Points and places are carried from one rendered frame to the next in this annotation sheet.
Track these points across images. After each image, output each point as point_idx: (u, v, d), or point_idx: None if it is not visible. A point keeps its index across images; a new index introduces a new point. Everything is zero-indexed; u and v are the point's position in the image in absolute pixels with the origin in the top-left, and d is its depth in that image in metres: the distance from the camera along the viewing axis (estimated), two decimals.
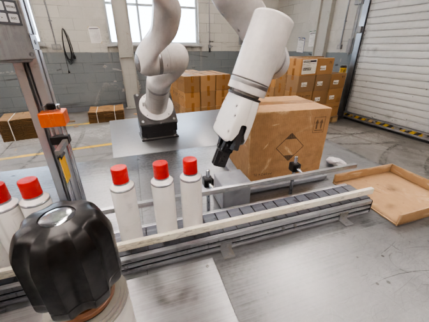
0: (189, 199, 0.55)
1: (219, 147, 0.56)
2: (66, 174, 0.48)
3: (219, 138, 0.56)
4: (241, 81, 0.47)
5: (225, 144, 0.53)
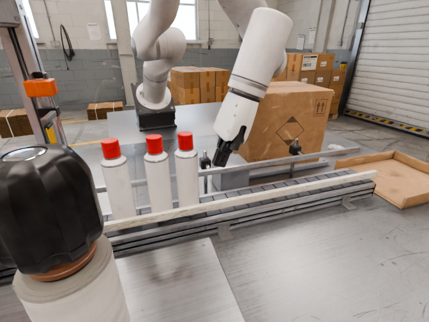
0: (184, 176, 0.53)
1: (219, 147, 0.56)
2: None
3: (219, 138, 0.56)
4: (240, 81, 0.47)
5: (225, 144, 0.53)
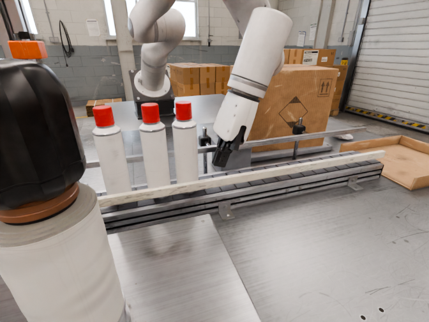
0: (182, 149, 0.49)
1: (219, 147, 0.56)
2: None
3: (219, 138, 0.56)
4: (240, 81, 0.47)
5: (225, 144, 0.53)
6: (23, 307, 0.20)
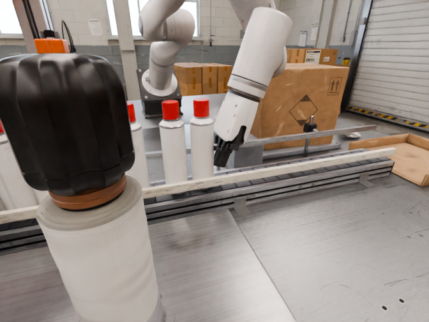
0: (200, 145, 0.50)
1: (219, 147, 0.56)
2: None
3: (219, 138, 0.56)
4: (240, 81, 0.47)
5: (225, 144, 0.53)
6: (75, 291, 0.21)
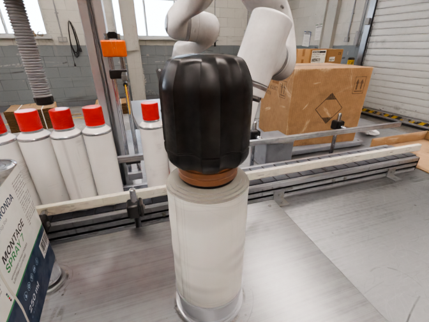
0: None
1: None
2: (128, 106, 0.47)
3: None
4: None
5: None
6: (194, 260, 0.24)
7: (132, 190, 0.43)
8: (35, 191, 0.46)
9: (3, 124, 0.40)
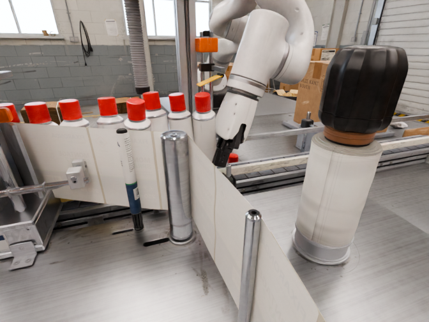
0: (194, 131, 0.56)
1: (219, 147, 0.56)
2: (202, 82, 0.52)
3: (219, 138, 0.56)
4: (240, 80, 0.48)
5: (225, 143, 0.53)
6: (337, 204, 0.31)
7: (229, 166, 0.50)
8: None
9: (48, 112, 0.45)
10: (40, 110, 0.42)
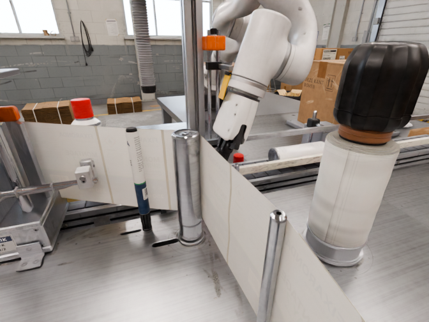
0: None
1: (219, 147, 0.56)
2: (221, 92, 0.53)
3: (219, 138, 0.56)
4: (240, 80, 0.48)
5: (225, 143, 0.53)
6: (352, 204, 0.30)
7: (237, 165, 0.50)
8: None
9: None
10: None
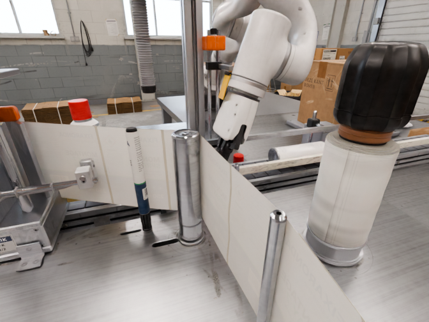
0: None
1: (219, 147, 0.56)
2: (221, 92, 0.53)
3: (219, 138, 0.56)
4: (240, 80, 0.48)
5: (225, 143, 0.53)
6: (352, 204, 0.30)
7: (237, 165, 0.50)
8: None
9: None
10: None
